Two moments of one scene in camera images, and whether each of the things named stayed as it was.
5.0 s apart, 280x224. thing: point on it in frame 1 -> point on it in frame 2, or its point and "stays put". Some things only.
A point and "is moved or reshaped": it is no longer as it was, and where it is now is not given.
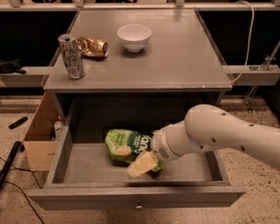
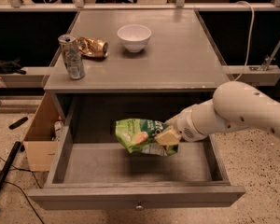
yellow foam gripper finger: (148, 161) -> (167, 137)
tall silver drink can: (73, 58) stays put
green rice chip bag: (125, 145) is moved or reshaped
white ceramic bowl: (134, 36) stays put
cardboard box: (42, 151) stays put
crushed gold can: (92, 48) stays put
